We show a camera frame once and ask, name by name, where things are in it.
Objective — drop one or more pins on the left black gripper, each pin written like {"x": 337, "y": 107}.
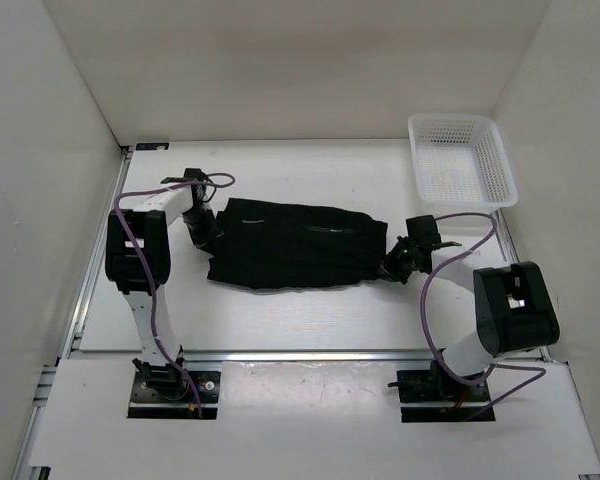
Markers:
{"x": 208, "y": 240}

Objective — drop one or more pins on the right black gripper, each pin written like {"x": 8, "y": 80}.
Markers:
{"x": 389, "y": 265}

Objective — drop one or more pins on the black sport shorts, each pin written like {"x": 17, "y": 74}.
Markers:
{"x": 273, "y": 246}

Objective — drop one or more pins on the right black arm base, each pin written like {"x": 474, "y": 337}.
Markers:
{"x": 431, "y": 396}

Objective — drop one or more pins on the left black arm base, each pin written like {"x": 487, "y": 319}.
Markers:
{"x": 161, "y": 392}

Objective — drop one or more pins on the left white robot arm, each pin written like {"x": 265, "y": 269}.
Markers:
{"x": 138, "y": 254}

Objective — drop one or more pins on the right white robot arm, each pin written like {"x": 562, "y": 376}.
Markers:
{"x": 513, "y": 309}

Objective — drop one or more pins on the blue label sticker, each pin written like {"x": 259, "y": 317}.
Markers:
{"x": 152, "y": 146}

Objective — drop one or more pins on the white perforated plastic basket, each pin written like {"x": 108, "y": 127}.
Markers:
{"x": 460, "y": 163}

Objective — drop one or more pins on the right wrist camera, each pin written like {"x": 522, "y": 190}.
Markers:
{"x": 423, "y": 231}

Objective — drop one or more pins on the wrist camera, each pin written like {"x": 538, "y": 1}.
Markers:
{"x": 196, "y": 175}
{"x": 423, "y": 231}

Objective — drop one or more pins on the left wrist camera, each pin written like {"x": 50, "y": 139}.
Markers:
{"x": 196, "y": 175}

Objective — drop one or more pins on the aluminium front rail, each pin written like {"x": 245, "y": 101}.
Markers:
{"x": 391, "y": 355}

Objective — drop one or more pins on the aluminium left side rail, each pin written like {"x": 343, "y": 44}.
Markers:
{"x": 57, "y": 252}

